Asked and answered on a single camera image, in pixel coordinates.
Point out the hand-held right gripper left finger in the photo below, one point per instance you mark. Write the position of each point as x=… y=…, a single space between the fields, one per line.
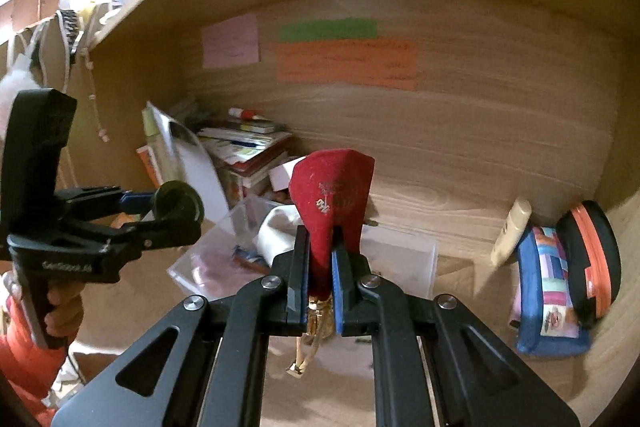
x=298 y=287

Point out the red velvet pouch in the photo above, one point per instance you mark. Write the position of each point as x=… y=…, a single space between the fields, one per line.
x=330 y=202

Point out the dark green bottle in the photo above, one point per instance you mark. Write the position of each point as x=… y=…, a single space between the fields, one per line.
x=177 y=204

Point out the stack of booklets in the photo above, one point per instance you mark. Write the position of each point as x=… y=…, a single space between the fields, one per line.
x=250 y=152

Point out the white fluffy cloth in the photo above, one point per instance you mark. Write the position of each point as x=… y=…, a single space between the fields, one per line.
x=15 y=87

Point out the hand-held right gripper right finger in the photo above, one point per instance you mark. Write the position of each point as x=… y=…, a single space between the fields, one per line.
x=339 y=302

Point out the orange sunscreen tube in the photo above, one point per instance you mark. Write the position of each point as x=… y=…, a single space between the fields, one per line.
x=147 y=164

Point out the clear plastic storage box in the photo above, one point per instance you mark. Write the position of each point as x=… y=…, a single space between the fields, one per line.
x=400 y=257

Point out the small white pink box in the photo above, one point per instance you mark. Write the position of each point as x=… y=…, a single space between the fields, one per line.
x=282 y=177

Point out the wooden desktop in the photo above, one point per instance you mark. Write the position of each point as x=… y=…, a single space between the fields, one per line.
x=465 y=277

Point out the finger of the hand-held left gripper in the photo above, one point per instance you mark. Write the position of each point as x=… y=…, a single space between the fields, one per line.
x=165 y=236
x=135 y=202

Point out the black orange round case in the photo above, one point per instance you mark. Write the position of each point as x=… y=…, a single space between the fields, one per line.
x=582 y=252

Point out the cream squeeze tube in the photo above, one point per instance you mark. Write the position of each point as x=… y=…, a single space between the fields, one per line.
x=510 y=232

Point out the orange sticky note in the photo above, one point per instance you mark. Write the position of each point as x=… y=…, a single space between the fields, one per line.
x=345 y=64

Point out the green sticky note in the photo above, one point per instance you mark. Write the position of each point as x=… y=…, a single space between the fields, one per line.
x=327 y=30

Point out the person's left forearm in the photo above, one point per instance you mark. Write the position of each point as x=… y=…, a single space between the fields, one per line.
x=25 y=367

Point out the yellow-green spray bottle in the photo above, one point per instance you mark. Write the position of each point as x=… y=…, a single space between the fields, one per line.
x=150 y=127

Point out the pink sticky note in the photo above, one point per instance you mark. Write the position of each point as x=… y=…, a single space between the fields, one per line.
x=230 y=41

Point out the blue patchwork pouch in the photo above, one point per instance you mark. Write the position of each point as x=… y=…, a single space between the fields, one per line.
x=545 y=302

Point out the person's left hand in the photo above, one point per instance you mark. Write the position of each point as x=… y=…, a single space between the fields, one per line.
x=62 y=309

